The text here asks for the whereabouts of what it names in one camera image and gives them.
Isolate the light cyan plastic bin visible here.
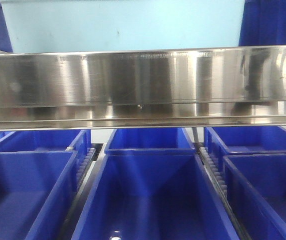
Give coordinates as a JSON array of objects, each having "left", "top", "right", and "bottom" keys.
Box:
[{"left": 1, "top": 0, "right": 245, "bottom": 53}]

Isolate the steel shelf front beam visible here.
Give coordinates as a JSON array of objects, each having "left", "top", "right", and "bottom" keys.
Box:
[{"left": 0, "top": 45, "right": 286, "bottom": 131}]

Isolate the blue bin rear centre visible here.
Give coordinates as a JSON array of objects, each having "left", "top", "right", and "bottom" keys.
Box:
[{"left": 105, "top": 127, "right": 195, "bottom": 155}]

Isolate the blue bin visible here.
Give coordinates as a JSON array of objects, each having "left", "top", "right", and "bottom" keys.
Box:
[
  {"left": 105, "top": 127, "right": 195, "bottom": 155},
  {"left": 204, "top": 126, "right": 286, "bottom": 162},
  {"left": 0, "top": 151, "right": 77, "bottom": 240},
  {"left": 72, "top": 154, "right": 238, "bottom": 240},
  {"left": 0, "top": 129, "right": 91, "bottom": 159},
  {"left": 223, "top": 154, "right": 286, "bottom": 240}
]

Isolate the blue bin lower centre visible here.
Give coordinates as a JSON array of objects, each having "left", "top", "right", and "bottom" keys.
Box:
[{"left": 72, "top": 154, "right": 238, "bottom": 240}]

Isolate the blue bin rear left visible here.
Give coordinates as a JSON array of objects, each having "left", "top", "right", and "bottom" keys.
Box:
[{"left": 0, "top": 129, "right": 91, "bottom": 159}]

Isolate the blue bin rear right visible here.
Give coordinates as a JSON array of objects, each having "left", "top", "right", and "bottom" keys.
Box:
[{"left": 204, "top": 126, "right": 286, "bottom": 162}]

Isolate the blue bin lower left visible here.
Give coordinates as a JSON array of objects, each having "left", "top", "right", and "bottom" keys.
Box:
[{"left": 0, "top": 151, "right": 77, "bottom": 240}]

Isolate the blue bin lower right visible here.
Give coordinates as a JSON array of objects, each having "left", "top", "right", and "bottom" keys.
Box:
[{"left": 223, "top": 154, "right": 286, "bottom": 240}]

